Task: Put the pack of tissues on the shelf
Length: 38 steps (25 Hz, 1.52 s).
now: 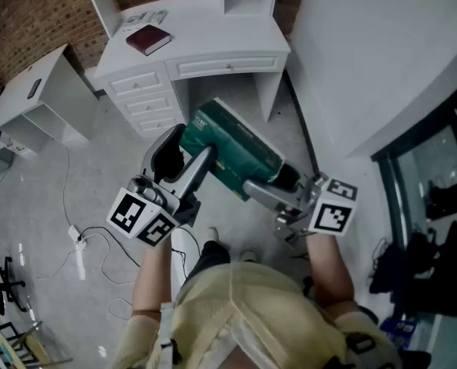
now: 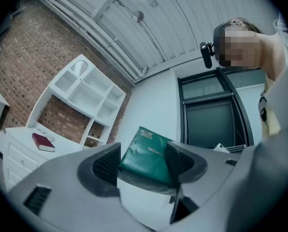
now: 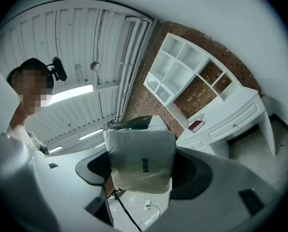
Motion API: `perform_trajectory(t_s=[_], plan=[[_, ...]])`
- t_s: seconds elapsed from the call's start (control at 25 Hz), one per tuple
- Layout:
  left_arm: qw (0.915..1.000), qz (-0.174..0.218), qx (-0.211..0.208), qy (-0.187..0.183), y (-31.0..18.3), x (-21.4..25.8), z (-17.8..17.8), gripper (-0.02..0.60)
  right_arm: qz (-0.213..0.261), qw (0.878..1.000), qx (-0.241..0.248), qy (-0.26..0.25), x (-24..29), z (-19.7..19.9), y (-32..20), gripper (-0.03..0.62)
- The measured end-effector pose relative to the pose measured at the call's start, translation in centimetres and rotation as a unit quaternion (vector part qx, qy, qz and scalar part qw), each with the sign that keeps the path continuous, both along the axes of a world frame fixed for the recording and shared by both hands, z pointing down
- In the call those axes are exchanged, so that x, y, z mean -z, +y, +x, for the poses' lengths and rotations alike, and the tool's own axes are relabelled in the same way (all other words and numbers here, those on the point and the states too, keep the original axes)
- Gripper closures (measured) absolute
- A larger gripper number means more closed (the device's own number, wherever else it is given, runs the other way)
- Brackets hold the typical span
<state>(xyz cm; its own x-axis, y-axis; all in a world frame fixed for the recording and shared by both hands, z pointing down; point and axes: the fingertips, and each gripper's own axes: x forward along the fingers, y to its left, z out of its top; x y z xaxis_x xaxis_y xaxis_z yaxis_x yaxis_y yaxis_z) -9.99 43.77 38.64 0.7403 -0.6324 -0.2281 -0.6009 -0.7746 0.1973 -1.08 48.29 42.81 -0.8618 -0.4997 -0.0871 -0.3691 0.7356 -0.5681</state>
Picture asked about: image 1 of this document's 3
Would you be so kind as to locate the person's light knit top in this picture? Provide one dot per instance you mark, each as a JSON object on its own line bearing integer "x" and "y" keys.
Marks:
{"x": 251, "y": 313}

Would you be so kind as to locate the yellow folding chair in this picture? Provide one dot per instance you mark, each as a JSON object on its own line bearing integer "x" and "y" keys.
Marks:
{"x": 36, "y": 346}

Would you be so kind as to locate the white side table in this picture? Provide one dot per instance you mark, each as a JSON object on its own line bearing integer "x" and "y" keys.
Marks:
{"x": 28, "y": 75}

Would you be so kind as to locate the person's right forearm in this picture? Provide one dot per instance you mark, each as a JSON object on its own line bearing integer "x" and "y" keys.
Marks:
{"x": 330, "y": 271}

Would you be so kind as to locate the dark red book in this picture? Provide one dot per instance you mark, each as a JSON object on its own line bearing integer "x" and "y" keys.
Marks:
{"x": 147, "y": 38}

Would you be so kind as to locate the printed magazine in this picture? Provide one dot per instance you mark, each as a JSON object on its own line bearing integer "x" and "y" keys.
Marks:
{"x": 145, "y": 17}

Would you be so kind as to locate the black equipment pile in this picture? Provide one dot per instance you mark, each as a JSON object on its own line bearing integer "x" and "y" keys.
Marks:
{"x": 420, "y": 275}

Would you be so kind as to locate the person's black trousers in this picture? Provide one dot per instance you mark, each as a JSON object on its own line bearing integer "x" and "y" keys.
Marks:
{"x": 209, "y": 260}

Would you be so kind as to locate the person's left white shoe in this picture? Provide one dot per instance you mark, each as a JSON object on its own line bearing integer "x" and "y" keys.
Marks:
{"x": 212, "y": 233}

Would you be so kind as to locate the white desk with drawers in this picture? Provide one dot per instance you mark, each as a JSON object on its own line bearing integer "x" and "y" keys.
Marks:
{"x": 212, "y": 29}

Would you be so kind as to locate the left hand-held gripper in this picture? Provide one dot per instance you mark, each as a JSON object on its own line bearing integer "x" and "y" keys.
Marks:
{"x": 136, "y": 213}

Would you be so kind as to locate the green pack of tissues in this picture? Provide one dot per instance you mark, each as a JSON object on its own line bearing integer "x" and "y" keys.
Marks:
{"x": 236, "y": 148}

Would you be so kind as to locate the wide white desk drawer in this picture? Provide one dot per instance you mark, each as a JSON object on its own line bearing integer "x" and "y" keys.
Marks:
{"x": 224, "y": 67}

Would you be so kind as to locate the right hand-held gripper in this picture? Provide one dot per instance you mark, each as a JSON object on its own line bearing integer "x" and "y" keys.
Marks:
{"x": 332, "y": 215}

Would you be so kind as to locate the person's left forearm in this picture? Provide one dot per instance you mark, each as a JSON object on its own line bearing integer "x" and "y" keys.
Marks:
{"x": 151, "y": 275}

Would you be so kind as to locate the white drawer with knob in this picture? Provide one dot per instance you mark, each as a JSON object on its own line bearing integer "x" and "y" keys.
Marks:
{"x": 157, "y": 124}
{"x": 138, "y": 84}
{"x": 148, "y": 105}

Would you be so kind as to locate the black framed glass door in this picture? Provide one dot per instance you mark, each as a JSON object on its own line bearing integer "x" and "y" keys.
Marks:
{"x": 389, "y": 175}

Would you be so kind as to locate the white shelf unit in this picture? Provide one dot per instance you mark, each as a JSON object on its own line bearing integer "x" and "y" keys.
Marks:
{"x": 247, "y": 4}

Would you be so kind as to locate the black office chair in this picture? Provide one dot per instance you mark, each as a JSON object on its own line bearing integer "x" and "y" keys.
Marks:
{"x": 7, "y": 283}

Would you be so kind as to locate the small black device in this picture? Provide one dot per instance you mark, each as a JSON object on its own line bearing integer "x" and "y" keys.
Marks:
{"x": 34, "y": 88}

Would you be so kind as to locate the black harness buckle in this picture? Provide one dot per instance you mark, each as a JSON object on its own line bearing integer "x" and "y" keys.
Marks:
{"x": 360, "y": 343}

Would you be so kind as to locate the white floor power strip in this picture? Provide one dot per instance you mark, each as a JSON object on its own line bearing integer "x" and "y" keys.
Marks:
{"x": 75, "y": 237}

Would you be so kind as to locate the blue box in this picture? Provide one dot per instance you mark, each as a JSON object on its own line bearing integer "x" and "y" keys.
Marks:
{"x": 399, "y": 331}

